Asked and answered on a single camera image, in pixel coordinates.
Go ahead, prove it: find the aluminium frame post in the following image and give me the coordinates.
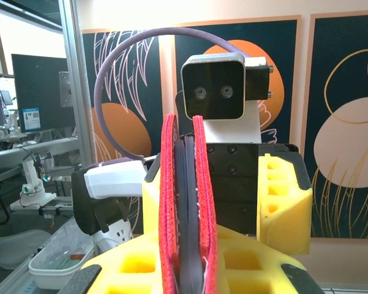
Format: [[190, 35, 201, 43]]
[[58, 0, 96, 172]]

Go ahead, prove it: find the grey mounting bracket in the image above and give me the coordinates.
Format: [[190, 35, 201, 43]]
[[58, 70, 75, 108]]

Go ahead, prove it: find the small white desktop robot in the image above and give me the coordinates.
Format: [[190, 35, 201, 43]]
[[18, 153, 58, 212]]

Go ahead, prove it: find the white plastic bin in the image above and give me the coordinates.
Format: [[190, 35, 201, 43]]
[[28, 219, 96, 291]]

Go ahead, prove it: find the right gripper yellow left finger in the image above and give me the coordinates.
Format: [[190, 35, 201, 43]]
[[66, 231, 172, 294]]

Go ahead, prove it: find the red card holder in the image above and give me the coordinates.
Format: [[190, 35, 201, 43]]
[[158, 113, 220, 294]]

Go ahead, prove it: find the grey workbench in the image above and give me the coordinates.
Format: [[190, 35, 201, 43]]
[[0, 136, 80, 173]]

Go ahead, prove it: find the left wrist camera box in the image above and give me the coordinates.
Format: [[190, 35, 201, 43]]
[[175, 51, 276, 144]]

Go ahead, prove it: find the black computer monitor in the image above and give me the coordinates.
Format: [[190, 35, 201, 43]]
[[11, 53, 78, 135]]

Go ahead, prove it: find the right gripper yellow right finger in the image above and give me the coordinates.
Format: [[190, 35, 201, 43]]
[[206, 225, 325, 294]]

